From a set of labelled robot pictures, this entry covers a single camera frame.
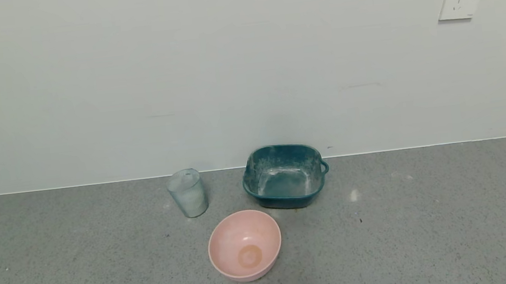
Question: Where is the translucent ribbed plastic cup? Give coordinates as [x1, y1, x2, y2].
[165, 167, 210, 220]

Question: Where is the white powder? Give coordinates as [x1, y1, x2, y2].
[173, 188, 209, 218]

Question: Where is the teal square plastic tray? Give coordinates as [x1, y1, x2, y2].
[239, 139, 333, 214]

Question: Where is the pink plastic bowl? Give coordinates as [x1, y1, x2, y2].
[204, 207, 286, 284]

